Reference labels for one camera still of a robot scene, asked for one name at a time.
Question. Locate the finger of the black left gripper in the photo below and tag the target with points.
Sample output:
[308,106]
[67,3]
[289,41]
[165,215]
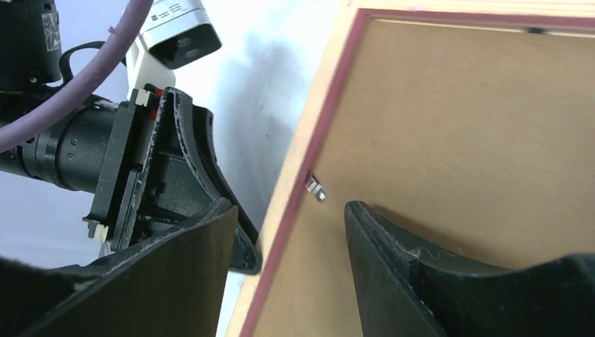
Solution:
[194,128]

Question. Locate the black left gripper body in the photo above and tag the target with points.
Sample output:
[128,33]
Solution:
[145,185]

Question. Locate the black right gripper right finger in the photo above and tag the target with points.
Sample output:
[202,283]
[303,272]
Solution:
[408,286]

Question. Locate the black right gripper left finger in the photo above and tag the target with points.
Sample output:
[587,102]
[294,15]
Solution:
[171,284]

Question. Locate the pink wooden picture frame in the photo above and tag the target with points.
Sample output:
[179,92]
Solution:
[297,176]

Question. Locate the brown cardboard backing board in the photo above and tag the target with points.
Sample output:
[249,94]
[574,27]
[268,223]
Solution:
[441,139]

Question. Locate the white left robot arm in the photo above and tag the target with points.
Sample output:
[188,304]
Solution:
[55,125]

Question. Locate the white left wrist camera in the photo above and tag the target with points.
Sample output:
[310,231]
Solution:
[175,33]

